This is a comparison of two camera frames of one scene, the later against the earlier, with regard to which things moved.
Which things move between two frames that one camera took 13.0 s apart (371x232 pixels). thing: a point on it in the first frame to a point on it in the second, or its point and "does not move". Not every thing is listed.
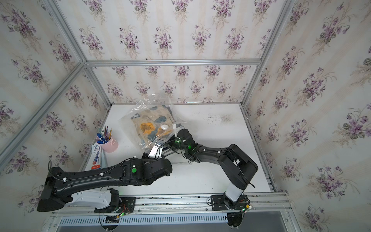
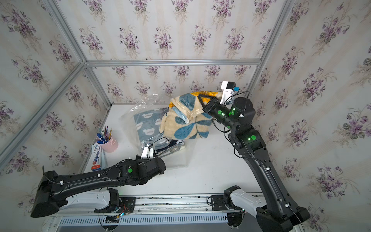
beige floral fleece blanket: (152, 123) to (185, 117)
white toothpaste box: (96, 162) does not move
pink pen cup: (110, 146) does not move
